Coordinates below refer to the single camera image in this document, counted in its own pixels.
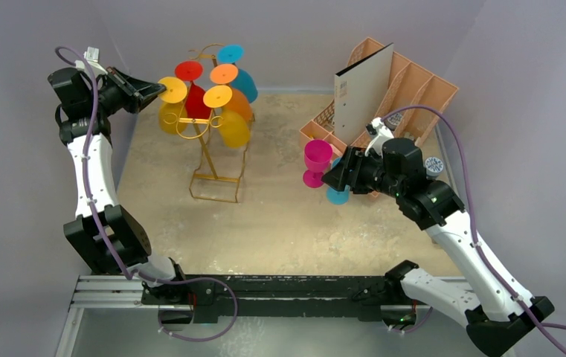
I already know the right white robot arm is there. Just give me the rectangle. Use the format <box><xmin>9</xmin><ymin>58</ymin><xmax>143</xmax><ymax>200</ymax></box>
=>
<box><xmin>321</xmin><ymin>138</ymin><xmax>554</xmax><ymax>356</ymax></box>

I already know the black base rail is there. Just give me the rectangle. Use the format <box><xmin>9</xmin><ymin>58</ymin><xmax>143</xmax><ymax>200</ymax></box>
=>
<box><xmin>141</xmin><ymin>274</ymin><xmax>425</xmax><ymax>329</ymax></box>

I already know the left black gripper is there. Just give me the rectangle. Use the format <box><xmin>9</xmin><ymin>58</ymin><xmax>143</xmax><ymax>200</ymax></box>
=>
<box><xmin>88</xmin><ymin>68</ymin><xmax>164</xmax><ymax>118</ymax></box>

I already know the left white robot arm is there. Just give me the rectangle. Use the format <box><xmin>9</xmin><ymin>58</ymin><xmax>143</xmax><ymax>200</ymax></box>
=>
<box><xmin>48</xmin><ymin>67</ymin><xmax>190</xmax><ymax>304</ymax></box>

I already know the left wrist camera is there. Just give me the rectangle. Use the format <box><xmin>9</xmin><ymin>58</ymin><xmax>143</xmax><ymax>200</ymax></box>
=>
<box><xmin>74</xmin><ymin>46</ymin><xmax>107</xmax><ymax>77</ymax></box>

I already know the grey tape roll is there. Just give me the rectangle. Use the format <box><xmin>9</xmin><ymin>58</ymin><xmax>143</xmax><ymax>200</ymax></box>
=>
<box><xmin>424</xmin><ymin>156</ymin><xmax>445</xmax><ymax>179</ymax></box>

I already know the gold wire glass rack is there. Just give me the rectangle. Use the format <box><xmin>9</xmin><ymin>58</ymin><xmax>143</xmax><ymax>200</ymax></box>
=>
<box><xmin>177</xmin><ymin>43</ymin><xmax>256</xmax><ymax>203</ymax></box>

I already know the white binder folder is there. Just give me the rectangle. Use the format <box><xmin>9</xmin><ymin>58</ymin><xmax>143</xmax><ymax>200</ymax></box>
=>
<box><xmin>332</xmin><ymin>38</ymin><xmax>394</xmax><ymax>144</ymax></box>

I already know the blue wine glass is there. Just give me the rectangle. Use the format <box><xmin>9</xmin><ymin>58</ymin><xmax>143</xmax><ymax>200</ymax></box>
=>
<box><xmin>216</xmin><ymin>44</ymin><xmax>258</xmax><ymax>103</ymax></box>
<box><xmin>326</xmin><ymin>185</ymin><xmax>350</xmax><ymax>205</ymax></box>

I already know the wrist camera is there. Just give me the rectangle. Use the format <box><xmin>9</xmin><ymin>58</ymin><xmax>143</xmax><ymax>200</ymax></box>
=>
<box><xmin>74</xmin><ymin>46</ymin><xmax>107</xmax><ymax>77</ymax></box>
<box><xmin>364</xmin><ymin>117</ymin><xmax>394</xmax><ymax>157</ymax></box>

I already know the patterned tin in organizer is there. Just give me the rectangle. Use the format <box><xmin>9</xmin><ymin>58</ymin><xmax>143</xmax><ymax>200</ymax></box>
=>
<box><xmin>387</xmin><ymin>112</ymin><xmax>403</xmax><ymax>129</ymax></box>

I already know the yellow wine glass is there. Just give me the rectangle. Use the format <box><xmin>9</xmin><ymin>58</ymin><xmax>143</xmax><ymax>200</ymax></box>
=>
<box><xmin>158</xmin><ymin>77</ymin><xmax>187</xmax><ymax>135</ymax></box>
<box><xmin>212</xmin><ymin>108</ymin><xmax>251</xmax><ymax>148</ymax></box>

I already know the red wine glass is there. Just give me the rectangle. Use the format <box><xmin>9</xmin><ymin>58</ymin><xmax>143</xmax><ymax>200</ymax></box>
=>
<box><xmin>174</xmin><ymin>60</ymin><xmax>211</xmax><ymax>119</ymax></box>

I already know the orange wine glass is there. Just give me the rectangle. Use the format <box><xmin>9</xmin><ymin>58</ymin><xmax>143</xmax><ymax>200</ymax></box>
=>
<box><xmin>204</xmin><ymin>63</ymin><xmax>253</xmax><ymax>123</ymax></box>

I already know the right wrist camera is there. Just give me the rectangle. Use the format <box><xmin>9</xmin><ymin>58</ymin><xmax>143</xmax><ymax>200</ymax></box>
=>
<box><xmin>364</xmin><ymin>117</ymin><xmax>394</xmax><ymax>157</ymax></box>

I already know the pink wine glass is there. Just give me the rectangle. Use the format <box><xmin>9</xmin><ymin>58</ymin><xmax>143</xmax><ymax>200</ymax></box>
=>
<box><xmin>303</xmin><ymin>139</ymin><xmax>333</xmax><ymax>188</ymax></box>

